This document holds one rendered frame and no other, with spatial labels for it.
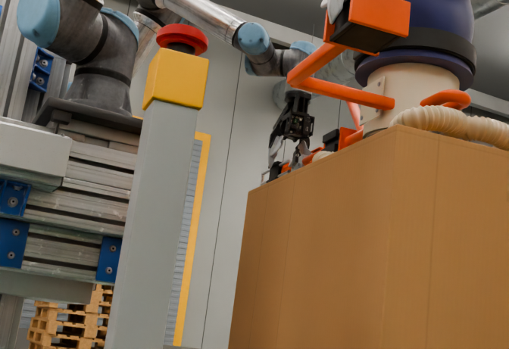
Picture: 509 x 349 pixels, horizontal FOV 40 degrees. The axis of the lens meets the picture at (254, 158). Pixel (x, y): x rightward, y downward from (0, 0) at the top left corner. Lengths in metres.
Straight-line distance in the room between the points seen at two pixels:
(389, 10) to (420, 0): 0.37
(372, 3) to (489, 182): 0.30
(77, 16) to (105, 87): 0.15
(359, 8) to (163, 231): 0.38
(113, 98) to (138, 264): 0.62
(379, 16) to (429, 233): 0.29
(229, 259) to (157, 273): 11.27
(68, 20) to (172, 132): 0.54
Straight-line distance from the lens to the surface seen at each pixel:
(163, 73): 0.90
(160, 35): 0.94
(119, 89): 1.43
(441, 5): 1.32
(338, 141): 1.50
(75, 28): 1.38
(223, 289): 12.06
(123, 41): 1.46
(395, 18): 0.95
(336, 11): 0.96
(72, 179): 1.36
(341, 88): 1.21
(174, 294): 11.60
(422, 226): 0.94
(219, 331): 12.05
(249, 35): 1.79
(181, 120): 0.89
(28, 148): 1.23
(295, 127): 1.82
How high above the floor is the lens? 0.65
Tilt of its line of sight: 15 degrees up
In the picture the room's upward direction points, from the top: 7 degrees clockwise
